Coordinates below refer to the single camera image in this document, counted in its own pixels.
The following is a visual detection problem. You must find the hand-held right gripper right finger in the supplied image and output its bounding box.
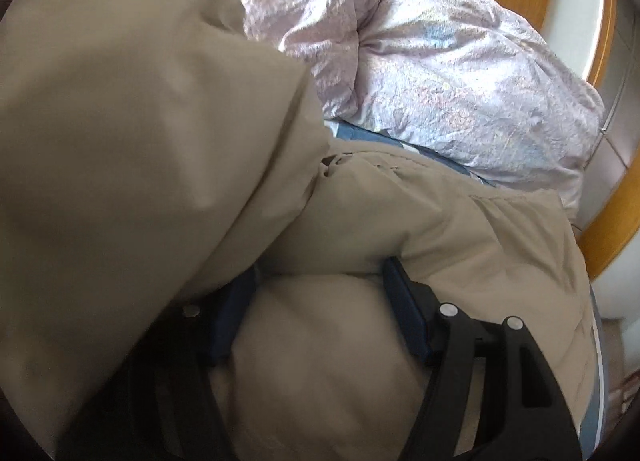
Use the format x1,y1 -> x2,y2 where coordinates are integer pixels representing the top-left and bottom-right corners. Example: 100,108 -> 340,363
382,256 -> 583,461

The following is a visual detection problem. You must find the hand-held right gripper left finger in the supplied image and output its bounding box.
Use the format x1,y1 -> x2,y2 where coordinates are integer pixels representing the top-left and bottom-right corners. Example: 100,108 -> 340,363
75,266 -> 258,461

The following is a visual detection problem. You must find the beige quilted down jacket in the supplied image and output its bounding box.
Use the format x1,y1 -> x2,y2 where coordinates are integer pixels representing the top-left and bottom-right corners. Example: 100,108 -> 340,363
0,0 -> 601,461

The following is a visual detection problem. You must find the blue striped bed sheet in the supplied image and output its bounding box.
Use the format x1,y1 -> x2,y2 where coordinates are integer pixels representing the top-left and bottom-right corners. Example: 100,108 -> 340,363
322,121 -> 608,461

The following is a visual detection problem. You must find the pink floral quilt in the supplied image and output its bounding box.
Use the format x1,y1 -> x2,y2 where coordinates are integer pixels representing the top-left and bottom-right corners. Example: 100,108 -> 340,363
220,0 -> 606,214

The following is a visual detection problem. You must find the wooden framed wardrobe door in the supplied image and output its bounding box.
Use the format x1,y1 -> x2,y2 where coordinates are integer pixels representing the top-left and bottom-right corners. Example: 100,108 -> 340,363
482,0 -> 640,284

